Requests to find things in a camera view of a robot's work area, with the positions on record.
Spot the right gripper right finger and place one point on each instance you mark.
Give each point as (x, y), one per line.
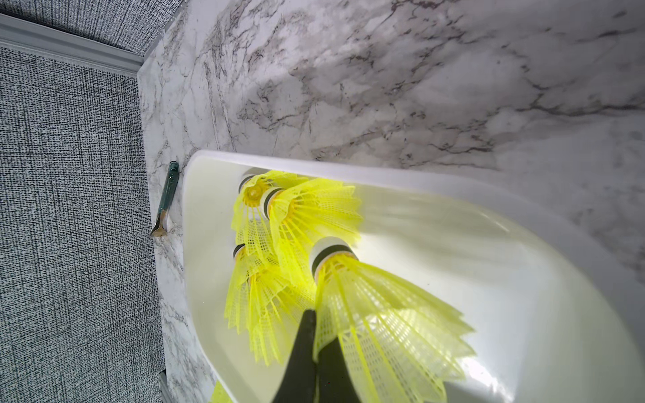
(334, 383)

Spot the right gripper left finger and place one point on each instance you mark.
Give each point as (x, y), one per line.
(299, 381)

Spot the yellow shuttlecock seven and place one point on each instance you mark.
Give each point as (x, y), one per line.
(399, 342)

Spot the yellow shuttlecock six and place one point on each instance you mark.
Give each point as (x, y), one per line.
(276, 309)

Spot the yellow shuttlecock one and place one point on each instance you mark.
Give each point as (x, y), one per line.
(248, 223)

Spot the yellow shuttlecock two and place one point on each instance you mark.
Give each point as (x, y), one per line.
(301, 215)

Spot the white plastic storage box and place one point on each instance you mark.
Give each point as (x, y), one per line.
(556, 317)

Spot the yellow shuttlecock five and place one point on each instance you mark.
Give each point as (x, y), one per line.
(248, 291)

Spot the green handled brush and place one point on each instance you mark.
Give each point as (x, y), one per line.
(167, 197)

